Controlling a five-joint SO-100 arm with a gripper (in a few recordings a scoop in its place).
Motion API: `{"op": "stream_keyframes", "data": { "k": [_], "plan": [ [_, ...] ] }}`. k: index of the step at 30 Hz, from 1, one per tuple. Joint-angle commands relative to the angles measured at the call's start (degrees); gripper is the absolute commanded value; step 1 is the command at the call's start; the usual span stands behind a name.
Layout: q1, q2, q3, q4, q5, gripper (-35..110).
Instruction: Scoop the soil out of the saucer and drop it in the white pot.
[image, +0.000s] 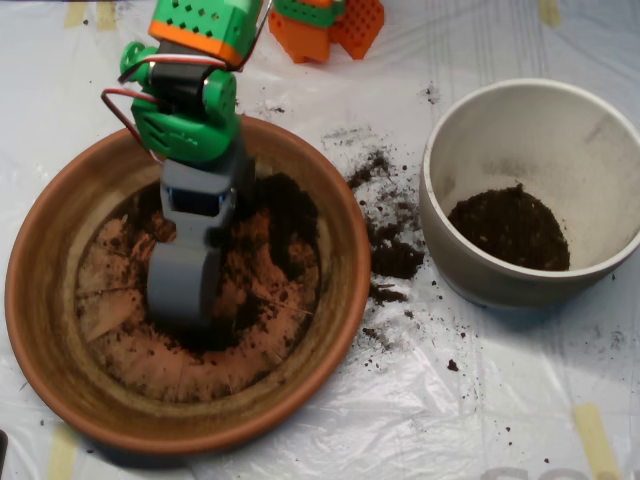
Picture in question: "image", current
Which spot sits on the beige masking tape strip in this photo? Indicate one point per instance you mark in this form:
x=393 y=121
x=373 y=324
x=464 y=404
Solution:
x=595 y=440
x=549 y=12
x=75 y=12
x=62 y=455
x=106 y=15

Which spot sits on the dark object at edge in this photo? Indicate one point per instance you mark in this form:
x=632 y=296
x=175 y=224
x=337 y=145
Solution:
x=2 y=450

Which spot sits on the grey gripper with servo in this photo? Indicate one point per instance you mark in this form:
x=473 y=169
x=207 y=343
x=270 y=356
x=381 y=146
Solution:
x=196 y=206

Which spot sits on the spilled soil patch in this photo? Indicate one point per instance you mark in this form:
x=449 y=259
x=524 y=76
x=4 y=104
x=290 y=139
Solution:
x=395 y=260

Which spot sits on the terracotta plant saucer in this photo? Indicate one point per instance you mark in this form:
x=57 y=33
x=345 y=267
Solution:
x=50 y=325

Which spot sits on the clear plastic cover sheet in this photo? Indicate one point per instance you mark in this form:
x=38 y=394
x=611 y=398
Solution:
x=525 y=390

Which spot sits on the dark soil heap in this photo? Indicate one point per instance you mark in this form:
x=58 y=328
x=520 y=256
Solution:
x=290 y=220

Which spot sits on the dark soil layer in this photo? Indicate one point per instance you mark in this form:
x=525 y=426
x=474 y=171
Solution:
x=510 y=235

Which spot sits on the small dark maroon crumb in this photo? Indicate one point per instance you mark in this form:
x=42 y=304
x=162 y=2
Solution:
x=452 y=365

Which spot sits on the green orange robot arm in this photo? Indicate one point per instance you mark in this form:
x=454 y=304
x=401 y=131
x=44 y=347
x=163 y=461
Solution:
x=185 y=130

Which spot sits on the white ceramic pot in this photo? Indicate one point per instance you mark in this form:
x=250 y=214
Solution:
x=500 y=290

